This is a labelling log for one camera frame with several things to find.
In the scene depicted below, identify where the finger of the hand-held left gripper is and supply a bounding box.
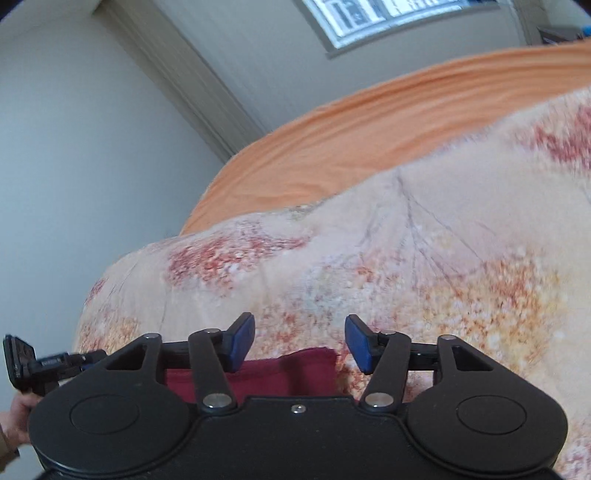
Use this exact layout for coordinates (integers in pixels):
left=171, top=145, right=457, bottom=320
left=69, top=349, right=108, bottom=373

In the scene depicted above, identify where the floral cream blanket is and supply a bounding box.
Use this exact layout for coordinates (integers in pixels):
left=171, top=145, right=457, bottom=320
left=74, top=85, right=591, bottom=480

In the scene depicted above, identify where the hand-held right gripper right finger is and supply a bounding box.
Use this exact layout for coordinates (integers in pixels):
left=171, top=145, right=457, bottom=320
left=345, top=314, right=496, bottom=414

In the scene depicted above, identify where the person's left forearm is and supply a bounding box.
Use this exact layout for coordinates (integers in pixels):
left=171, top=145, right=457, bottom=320
left=0, top=425, right=21, bottom=472

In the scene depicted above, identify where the dark red knit sweater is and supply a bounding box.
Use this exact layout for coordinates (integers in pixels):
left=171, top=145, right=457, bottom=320
left=164, top=348, right=339, bottom=405

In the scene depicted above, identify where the orange bed sheet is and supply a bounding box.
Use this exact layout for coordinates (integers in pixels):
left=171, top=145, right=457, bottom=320
left=178, top=46, right=591, bottom=237

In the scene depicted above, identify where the beige ribbed window trim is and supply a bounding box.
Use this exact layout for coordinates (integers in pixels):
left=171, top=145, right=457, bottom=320
left=92, top=0, right=267, bottom=163

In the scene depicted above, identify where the window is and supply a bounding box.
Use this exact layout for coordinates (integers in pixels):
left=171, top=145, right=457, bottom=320
left=302, top=0, right=502, bottom=59

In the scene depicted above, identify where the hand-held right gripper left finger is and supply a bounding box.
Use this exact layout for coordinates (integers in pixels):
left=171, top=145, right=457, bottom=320
left=95, top=312, right=256, bottom=414

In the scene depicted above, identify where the person's left hand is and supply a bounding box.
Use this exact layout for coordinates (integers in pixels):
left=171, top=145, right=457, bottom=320
left=0, top=392, right=43, bottom=446

